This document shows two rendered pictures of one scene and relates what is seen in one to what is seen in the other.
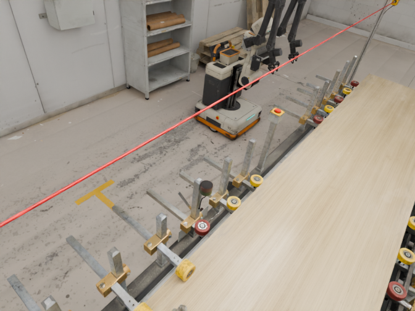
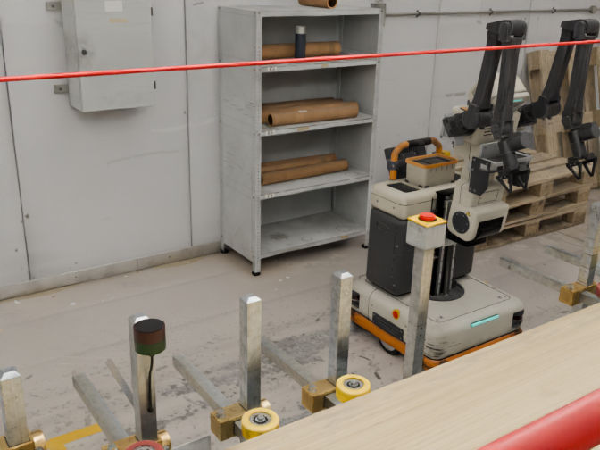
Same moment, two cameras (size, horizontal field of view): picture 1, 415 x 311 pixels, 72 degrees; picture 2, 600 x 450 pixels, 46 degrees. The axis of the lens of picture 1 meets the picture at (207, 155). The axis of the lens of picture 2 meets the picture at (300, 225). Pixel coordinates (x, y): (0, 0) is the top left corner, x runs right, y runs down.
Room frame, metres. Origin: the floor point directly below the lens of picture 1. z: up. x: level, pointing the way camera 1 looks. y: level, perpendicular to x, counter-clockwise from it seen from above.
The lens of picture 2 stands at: (-0.07, -0.71, 1.82)
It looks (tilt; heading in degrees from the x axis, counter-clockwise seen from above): 21 degrees down; 21
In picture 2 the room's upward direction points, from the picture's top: 2 degrees clockwise
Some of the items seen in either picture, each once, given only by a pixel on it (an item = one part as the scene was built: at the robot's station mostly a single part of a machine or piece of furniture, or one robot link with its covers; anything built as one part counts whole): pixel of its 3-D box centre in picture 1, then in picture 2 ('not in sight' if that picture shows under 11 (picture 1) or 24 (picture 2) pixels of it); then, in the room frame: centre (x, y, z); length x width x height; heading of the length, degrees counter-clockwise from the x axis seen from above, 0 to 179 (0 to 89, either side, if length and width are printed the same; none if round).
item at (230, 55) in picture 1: (229, 56); (430, 170); (3.26, -0.09, 0.87); 0.23 x 0.15 x 0.11; 146
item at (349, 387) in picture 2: (255, 184); (352, 403); (1.28, -0.33, 0.85); 0.08 x 0.08 x 0.11
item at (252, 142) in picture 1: (245, 168); (337, 360); (1.38, -0.26, 0.90); 0.04 x 0.04 x 0.48; 56
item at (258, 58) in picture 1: (261, 57); (498, 166); (3.03, -0.43, 0.99); 0.28 x 0.16 x 0.22; 146
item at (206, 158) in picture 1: (229, 173); (304, 378); (1.39, -0.16, 0.81); 0.43 x 0.03 x 0.04; 56
